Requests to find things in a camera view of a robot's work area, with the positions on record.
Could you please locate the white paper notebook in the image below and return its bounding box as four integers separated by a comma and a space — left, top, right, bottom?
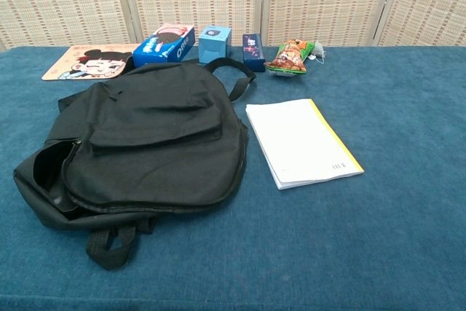
245, 98, 365, 191

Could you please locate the black fabric backpack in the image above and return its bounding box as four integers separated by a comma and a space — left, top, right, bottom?
12, 58, 258, 272

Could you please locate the dark blue slim box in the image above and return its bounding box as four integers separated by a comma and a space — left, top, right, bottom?
242, 33, 266, 73

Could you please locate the light blue small box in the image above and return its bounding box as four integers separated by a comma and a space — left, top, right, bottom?
198, 25, 233, 65

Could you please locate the green orange snack bag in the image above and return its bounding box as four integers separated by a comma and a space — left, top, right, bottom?
264, 39, 316, 78

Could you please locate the blue Oreo cookie box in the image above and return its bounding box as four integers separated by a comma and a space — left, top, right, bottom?
132, 23, 196, 68

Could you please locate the small grey pouch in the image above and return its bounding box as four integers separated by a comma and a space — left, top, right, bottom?
309, 40, 328, 64

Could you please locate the blue table cloth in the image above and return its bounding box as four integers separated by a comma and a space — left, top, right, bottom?
0, 45, 466, 311

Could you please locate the cartoon girl mouse pad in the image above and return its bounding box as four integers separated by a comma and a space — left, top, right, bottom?
41, 43, 142, 82

